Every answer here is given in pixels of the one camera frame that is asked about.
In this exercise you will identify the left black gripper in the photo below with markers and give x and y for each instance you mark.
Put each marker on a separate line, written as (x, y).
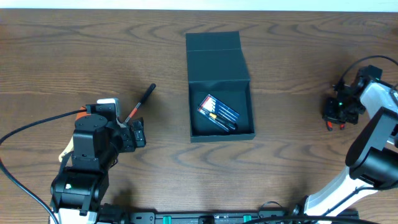
(132, 137)

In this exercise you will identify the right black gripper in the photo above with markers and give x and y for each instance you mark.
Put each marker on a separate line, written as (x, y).
(329, 112)

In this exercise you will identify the red black pliers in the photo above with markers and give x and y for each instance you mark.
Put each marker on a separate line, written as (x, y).
(329, 126)

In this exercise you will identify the small claw hammer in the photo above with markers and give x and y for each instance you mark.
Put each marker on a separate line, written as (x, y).
(143, 99)

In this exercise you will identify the blue precision screwdriver set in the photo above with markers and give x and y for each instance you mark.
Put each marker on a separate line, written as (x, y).
(216, 106)

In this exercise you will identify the black yellow screwdriver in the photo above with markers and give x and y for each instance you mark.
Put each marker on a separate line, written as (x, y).
(226, 123)

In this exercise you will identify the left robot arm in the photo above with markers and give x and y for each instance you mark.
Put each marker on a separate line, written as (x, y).
(83, 178)

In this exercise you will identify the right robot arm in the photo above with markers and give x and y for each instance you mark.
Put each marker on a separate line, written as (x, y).
(370, 167)

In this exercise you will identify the dark green open box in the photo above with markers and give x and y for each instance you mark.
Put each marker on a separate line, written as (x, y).
(216, 66)

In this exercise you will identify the orange scraper wooden handle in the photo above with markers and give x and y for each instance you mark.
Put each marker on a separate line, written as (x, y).
(70, 147)

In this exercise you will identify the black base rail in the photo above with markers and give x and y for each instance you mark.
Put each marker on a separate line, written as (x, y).
(276, 216)

